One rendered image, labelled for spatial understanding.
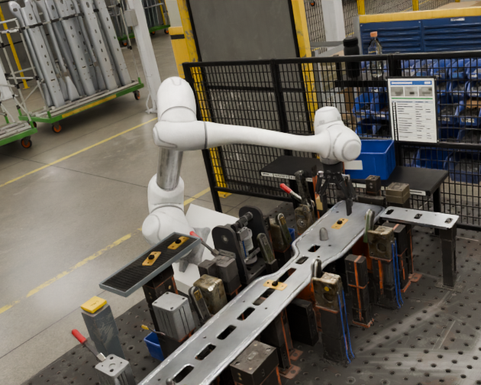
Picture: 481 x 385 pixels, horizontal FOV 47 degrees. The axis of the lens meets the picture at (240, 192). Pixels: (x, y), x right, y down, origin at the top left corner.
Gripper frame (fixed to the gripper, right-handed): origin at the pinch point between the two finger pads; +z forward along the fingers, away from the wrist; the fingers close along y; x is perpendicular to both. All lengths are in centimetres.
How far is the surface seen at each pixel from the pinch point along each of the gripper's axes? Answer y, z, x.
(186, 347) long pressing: -7, 8, -85
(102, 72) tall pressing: -670, 55, 403
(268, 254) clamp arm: -11.6, 5.8, -33.1
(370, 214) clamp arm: 18.3, -3.7, -7.0
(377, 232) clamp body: 21.1, 3.0, -8.0
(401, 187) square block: 15.5, 1.1, 26.8
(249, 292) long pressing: -6, 8, -53
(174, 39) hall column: -584, 24, 500
